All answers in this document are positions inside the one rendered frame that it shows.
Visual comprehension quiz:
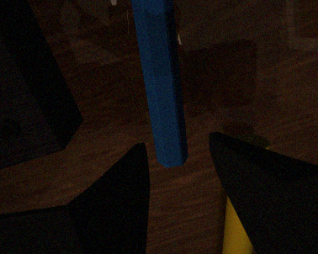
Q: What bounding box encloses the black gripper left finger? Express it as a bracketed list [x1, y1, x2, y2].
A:
[0, 143, 150, 254]

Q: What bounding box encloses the yellow cylinder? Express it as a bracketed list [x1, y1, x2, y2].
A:
[222, 134, 270, 254]

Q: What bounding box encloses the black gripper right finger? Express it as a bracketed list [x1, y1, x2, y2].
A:
[209, 132, 318, 254]

